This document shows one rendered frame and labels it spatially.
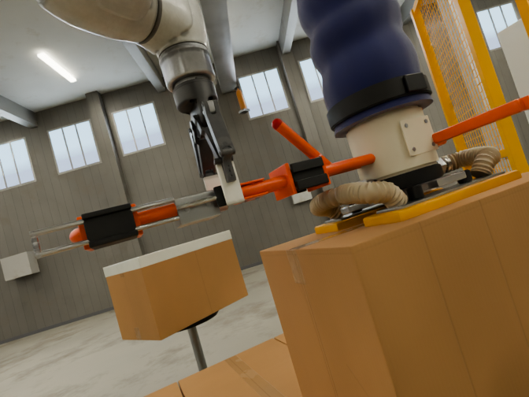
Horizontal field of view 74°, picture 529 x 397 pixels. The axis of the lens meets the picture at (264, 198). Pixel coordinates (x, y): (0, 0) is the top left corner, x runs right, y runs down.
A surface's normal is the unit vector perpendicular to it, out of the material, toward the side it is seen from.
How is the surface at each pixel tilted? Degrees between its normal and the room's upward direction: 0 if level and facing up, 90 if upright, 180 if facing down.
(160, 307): 90
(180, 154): 90
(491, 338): 90
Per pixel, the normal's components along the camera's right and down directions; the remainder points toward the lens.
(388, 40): 0.07, -0.35
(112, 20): 0.52, 0.82
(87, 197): 0.03, -0.07
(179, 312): 0.71, -0.26
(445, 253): 0.33, -0.16
